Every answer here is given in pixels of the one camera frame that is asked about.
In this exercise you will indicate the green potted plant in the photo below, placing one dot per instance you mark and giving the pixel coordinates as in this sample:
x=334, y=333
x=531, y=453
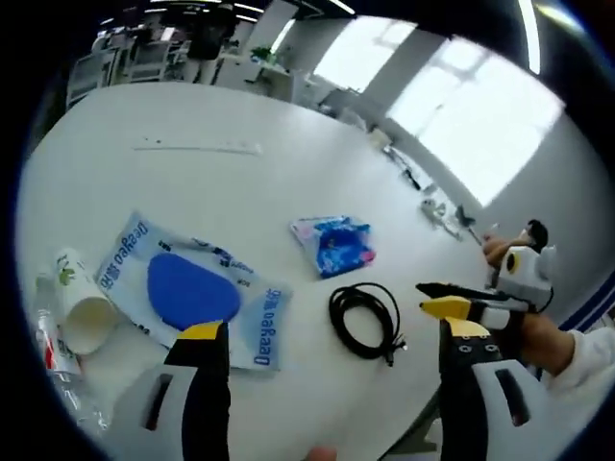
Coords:
x=264, y=54

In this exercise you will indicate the person's left hand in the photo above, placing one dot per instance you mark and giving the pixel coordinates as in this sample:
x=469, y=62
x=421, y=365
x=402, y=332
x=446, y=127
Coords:
x=324, y=453

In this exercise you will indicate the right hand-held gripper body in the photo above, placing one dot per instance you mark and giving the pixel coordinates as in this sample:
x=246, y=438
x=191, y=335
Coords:
x=528, y=274

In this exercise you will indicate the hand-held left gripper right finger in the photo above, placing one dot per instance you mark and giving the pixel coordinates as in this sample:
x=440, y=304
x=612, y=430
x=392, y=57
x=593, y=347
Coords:
x=461, y=398

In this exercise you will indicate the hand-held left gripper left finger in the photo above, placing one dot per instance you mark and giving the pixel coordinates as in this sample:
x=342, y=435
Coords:
x=206, y=398

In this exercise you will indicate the table socket strip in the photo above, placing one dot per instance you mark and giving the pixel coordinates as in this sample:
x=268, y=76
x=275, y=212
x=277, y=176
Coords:
x=202, y=145

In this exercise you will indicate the white paper cup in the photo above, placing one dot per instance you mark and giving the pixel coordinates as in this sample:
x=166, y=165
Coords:
x=89, y=322

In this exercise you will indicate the white table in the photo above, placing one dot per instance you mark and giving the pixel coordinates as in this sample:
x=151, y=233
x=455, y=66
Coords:
x=269, y=192

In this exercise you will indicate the small blue packet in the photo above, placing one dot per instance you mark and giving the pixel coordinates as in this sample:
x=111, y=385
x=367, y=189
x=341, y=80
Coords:
x=336, y=245

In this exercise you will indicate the person's right hand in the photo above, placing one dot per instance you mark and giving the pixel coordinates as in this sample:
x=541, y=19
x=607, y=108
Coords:
x=543, y=341

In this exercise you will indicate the group of small desk items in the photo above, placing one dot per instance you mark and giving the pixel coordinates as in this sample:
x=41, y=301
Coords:
x=432, y=206

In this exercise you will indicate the clear plastic water bottle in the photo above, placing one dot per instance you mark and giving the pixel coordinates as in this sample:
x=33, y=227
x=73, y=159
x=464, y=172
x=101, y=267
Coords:
x=57, y=350

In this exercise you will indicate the ceiling light strip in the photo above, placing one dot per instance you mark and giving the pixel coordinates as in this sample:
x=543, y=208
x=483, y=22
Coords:
x=531, y=33

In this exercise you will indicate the large window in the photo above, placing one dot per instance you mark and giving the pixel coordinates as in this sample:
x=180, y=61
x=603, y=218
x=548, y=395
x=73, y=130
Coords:
x=475, y=115
x=360, y=57

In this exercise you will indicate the large blue mask packet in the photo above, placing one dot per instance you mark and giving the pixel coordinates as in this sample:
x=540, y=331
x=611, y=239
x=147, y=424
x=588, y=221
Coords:
x=192, y=283

